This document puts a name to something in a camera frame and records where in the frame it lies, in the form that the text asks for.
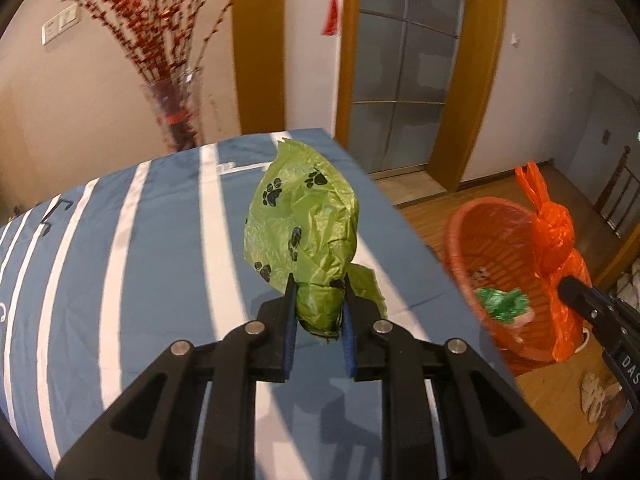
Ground white paper trash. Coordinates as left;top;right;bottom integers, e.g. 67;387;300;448
470;266;537;345

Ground orange plastic bag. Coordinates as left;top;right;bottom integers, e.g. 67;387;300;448
515;160;592;362

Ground green paw print bag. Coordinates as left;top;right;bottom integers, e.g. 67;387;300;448
243;139;387;339

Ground person's right hand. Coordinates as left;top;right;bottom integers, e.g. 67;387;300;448
578;391;627;472

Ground white slipper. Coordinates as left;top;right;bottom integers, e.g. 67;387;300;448
575;326;591;354

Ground shoe rack with shoes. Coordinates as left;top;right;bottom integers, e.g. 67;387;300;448
614;258;640;311

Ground green crumpled wrapper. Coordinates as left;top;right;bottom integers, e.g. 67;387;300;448
475;287;529;324

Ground red plastic laundry basket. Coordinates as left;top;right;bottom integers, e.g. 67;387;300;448
445;197;558;375

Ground wooden stair railing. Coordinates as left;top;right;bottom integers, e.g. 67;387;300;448
594;145;639;237

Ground blue white striped cloth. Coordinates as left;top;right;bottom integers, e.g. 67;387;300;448
0;127;522;480

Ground glass vase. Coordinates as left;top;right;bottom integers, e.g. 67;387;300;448
142;68;203;153

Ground glass panel door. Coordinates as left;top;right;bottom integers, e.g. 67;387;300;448
348;0;464;174

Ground red berry branches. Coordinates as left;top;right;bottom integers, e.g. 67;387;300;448
56;0;207;84

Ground white wall socket panel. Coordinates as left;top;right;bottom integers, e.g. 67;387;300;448
41;3;80;46

